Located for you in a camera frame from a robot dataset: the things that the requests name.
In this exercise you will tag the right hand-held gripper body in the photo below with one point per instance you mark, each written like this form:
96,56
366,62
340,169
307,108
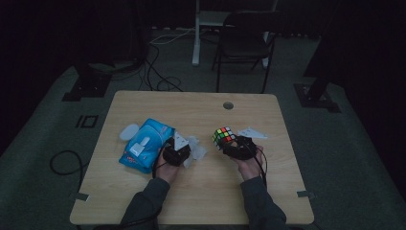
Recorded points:
244,150

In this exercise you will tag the person's right hand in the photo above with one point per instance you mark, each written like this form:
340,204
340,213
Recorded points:
250,167

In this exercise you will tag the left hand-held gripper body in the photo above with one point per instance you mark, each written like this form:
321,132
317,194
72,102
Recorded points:
175,155

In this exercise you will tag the person's left hand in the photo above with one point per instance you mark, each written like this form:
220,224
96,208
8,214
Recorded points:
166,171

